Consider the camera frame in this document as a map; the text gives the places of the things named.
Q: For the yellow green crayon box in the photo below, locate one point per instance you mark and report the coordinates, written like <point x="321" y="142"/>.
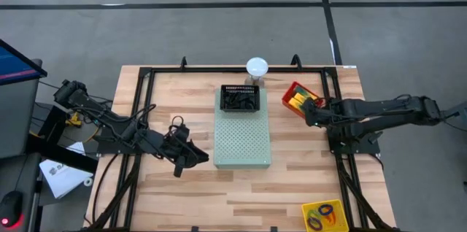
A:
<point x="295" y="104"/>
<point x="300" y="97"/>
<point x="304" y="91"/>

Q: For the green perforated metal shelf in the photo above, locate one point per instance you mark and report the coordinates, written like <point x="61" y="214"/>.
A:
<point x="242" y="141"/>

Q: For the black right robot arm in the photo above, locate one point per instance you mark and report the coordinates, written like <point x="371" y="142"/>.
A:
<point x="383" y="109"/>

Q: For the dark grey side desk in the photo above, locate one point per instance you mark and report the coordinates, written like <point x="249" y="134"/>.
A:
<point x="27" y="177"/>

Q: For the black floor stand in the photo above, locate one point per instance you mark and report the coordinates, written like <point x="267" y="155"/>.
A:
<point x="54" y="151"/>

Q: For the monitor with blue screen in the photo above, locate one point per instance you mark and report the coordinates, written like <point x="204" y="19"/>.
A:
<point x="14" y="66"/>

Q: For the black plastic basket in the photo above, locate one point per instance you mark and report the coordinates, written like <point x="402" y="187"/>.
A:
<point x="241" y="87"/>

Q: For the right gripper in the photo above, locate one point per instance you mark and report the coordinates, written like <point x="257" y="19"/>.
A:
<point x="324" y="113"/>

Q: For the large white paper sheet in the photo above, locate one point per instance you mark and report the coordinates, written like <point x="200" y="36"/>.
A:
<point x="62" y="181"/>

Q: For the red plastic basket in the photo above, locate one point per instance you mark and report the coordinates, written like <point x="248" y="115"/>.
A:
<point x="286" y="96"/>

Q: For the white label sticker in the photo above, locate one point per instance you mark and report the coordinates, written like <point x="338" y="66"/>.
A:
<point x="349" y="66"/>

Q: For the black computer mouse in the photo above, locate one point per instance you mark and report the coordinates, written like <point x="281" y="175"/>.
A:
<point x="10" y="204"/>

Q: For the black metal table frame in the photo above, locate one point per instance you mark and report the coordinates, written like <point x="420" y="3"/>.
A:
<point x="204" y="69"/>

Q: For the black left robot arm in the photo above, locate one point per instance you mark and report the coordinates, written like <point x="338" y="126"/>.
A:
<point x="106" y="119"/>

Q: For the small white paper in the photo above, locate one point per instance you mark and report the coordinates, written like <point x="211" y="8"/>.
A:
<point x="76" y="148"/>

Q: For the yellow plastic basket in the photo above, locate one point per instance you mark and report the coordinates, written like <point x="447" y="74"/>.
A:
<point x="341" y="224"/>

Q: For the white globe table lamp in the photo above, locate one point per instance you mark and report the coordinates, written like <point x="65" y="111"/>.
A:
<point x="257" y="67"/>

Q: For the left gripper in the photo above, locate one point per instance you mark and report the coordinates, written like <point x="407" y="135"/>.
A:
<point x="178" y="148"/>

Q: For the white tape roll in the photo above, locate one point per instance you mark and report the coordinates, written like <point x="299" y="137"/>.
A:
<point x="85" y="182"/>

